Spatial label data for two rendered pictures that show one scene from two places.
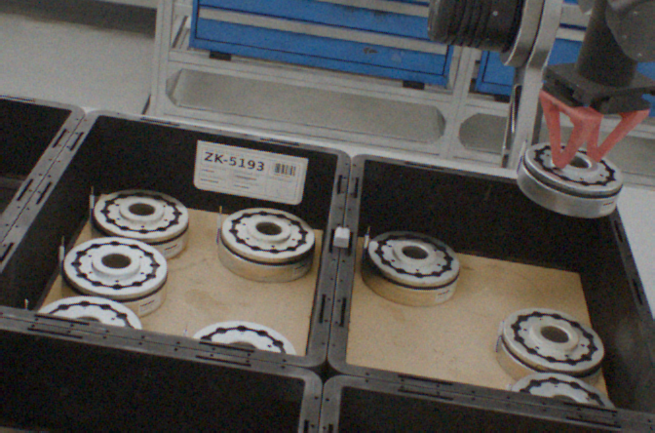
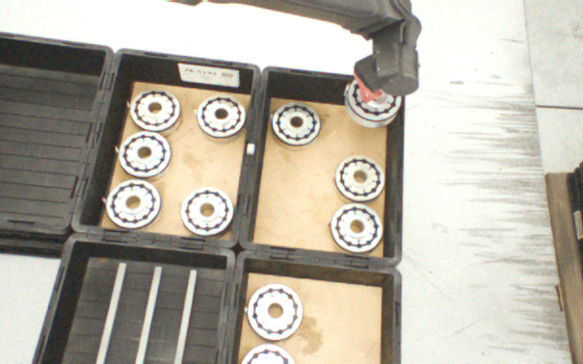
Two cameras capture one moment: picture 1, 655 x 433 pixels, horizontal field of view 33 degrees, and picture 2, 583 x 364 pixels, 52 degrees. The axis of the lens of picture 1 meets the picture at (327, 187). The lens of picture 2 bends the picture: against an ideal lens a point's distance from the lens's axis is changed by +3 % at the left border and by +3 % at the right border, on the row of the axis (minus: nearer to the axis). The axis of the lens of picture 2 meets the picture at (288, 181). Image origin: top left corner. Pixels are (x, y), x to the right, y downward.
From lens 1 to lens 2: 0.63 m
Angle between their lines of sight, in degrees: 38
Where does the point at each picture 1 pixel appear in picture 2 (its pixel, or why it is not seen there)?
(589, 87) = (375, 83)
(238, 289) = (208, 149)
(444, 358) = (307, 187)
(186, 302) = (183, 164)
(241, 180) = (205, 78)
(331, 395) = (239, 265)
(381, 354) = (277, 188)
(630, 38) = (388, 89)
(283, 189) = (228, 82)
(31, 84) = not seen: outside the picture
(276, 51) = not seen: outside the picture
